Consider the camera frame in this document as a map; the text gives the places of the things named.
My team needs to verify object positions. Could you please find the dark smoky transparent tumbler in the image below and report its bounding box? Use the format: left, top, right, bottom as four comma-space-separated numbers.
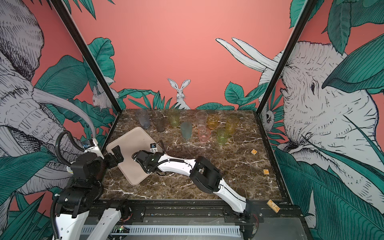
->
152, 112, 166, 133

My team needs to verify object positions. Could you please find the white ribbed vent strip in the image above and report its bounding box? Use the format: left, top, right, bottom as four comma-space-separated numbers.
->
80, 224, 242, 237

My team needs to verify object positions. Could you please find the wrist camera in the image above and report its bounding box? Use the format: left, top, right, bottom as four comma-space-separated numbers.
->
82, 138, 104, 159
150, 143, 158, 153

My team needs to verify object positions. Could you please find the teal frosted tumbler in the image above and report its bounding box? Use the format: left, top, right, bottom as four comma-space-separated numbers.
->
181, 122, 193, 140

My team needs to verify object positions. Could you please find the green short tumbler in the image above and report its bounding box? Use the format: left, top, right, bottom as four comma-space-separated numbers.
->
217, 129, 230, 145

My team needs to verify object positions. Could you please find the blue-grey transparent tumbler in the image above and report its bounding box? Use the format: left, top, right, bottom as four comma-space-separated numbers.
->
135, 109, 151, 129

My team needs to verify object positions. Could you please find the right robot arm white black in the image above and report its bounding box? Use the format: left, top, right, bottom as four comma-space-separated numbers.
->
132, 150, 259, 223

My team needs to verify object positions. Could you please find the light green faceted tumbler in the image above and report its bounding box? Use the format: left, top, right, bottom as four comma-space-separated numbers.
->
168, 109, 180, 128

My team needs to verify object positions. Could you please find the yellow tall tumbler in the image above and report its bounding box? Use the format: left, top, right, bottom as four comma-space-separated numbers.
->
225, 115, 239, 135

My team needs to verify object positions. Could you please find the clear pink tall tumbler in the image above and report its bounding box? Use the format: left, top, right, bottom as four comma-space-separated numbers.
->
196, 111, 208, 129

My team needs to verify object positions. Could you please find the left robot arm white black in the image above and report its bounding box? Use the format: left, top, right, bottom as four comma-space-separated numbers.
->
50, 130, 124, 240

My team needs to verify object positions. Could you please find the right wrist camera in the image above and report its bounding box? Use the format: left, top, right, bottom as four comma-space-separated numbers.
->
150, 143, 158, 153

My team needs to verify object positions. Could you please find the beige plastic tray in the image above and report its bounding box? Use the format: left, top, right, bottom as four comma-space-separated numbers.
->
105, 126, 164, 186

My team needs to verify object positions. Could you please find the pink faceted short tumbler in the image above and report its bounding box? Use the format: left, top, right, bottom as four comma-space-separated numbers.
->
198, 125, 211, 143

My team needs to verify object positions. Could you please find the amber faceted tumbler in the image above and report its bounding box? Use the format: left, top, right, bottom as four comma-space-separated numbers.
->
207, 112, 219, 130

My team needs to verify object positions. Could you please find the black right frame post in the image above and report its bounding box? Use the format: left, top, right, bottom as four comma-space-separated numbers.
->
255, 0, 319, 115

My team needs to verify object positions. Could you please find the wooden tag on rail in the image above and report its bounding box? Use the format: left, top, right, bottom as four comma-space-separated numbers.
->
267, 200, 281, 213

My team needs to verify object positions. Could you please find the black left frame post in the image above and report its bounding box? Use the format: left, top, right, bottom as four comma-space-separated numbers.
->
50, 0, 122, 114

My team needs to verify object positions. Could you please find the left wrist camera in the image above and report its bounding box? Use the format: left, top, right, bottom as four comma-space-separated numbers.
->
82, 138, 104, 159

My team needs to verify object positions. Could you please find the black front frame rail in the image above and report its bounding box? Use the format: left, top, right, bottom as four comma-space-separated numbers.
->
123, 200, 304, 224

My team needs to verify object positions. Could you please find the black frame post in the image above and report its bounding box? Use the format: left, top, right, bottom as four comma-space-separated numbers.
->
50, 0, 122, 114
255, 0, 319, 115

